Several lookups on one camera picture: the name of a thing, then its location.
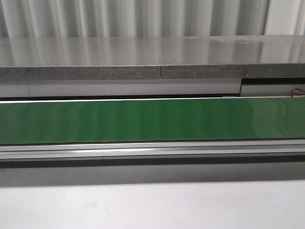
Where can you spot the green conveyor belt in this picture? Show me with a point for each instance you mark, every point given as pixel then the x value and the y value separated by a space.
pixel 43 122

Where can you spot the grey stone counter ledge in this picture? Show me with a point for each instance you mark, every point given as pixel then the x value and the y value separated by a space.
pixel 164 58

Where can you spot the white pleated curtain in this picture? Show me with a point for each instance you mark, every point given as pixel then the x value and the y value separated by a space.
pixel 150 18

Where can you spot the silver conveyor frame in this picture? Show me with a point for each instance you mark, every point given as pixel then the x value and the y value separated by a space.
pixel 152 149

